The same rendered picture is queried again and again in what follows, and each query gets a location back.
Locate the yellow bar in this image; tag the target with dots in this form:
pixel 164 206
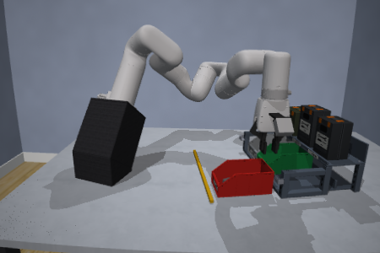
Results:
pixel 211 200

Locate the grey open bin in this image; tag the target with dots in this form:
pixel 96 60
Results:
pixel 254 144

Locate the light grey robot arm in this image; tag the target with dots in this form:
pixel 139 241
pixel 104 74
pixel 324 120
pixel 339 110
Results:
pixel 233 76

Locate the dark grey metal shelf rack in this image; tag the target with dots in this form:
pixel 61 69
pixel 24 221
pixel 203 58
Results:
pixel 304 178

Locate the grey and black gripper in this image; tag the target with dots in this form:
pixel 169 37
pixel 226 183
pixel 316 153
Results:
pixel 261 114

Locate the red bin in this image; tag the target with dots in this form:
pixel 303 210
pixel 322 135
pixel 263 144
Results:
pixel 250 183

